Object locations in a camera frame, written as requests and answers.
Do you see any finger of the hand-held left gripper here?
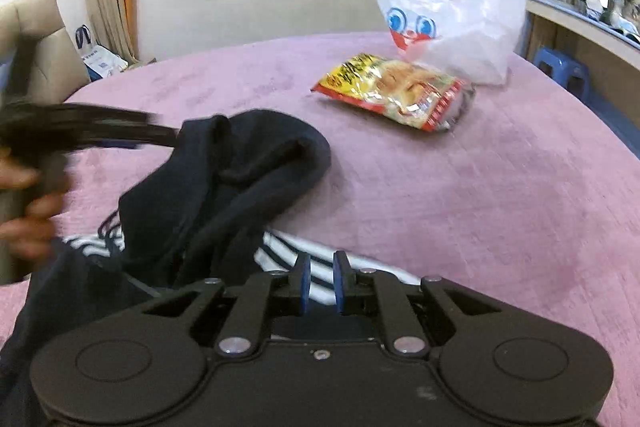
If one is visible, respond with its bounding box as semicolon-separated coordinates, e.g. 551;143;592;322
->
0;103;162;135
60;127;178;152

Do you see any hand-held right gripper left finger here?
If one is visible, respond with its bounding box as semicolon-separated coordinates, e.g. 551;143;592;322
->
142;252;312;355

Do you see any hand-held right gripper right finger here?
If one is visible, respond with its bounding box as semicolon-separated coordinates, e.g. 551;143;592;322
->
332;250;502;355

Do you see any black white striped garment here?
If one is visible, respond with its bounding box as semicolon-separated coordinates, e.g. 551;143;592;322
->
65;229;426;305

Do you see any dark navy garment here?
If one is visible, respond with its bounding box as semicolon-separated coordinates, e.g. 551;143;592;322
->
0;108;333;427

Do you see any person's left hand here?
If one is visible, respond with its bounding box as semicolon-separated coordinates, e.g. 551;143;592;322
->
0;149;67;260

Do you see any white blue paper bag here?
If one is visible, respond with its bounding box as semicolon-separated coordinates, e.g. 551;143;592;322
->
75;23;130;81

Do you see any beige padded headboard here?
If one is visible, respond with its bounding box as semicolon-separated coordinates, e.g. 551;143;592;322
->
0;0;92;110

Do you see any purple bed blanket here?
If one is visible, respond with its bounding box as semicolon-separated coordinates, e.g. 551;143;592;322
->
0;32;640;427

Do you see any yellow red snack packet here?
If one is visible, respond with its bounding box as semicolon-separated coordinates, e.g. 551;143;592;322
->
311;53;477;134

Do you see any white printed plastic bag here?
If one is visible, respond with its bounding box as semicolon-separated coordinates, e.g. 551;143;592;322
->
368;0;527;86

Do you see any blue plastic stool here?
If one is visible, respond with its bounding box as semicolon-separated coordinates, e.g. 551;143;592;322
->
532;47;592;102

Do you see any white desk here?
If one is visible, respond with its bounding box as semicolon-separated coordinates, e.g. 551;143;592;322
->
524;0;640;130

